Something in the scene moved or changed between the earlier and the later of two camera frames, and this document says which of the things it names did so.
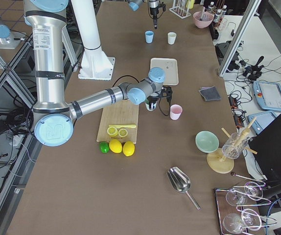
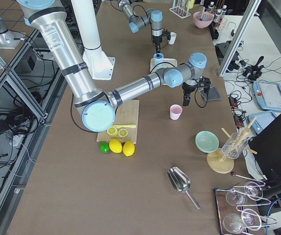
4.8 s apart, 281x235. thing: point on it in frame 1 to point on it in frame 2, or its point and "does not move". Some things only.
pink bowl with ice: [206, 19] does not move
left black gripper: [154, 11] to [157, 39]
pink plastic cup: [175, 110] does not move
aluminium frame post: [240, 36] does not move
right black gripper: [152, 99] to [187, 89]
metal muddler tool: [203, 10] does not move
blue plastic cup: [149, 36] to [158, 59]
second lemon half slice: [123, 132] does not move
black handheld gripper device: [252, 72] does not move
